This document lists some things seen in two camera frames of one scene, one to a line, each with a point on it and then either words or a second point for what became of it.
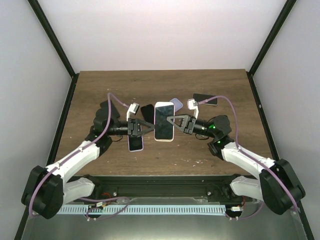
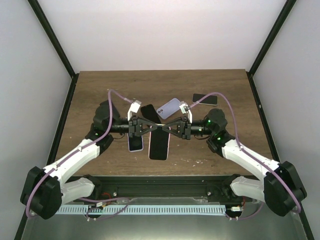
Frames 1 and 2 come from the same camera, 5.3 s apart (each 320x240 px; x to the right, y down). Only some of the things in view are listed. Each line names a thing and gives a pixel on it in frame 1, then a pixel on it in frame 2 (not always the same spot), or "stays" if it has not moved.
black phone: [135, 143] stays
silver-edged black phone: [200, 97] stays
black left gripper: [134, 127] stays
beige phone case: [162, 104] -> [169, 129]
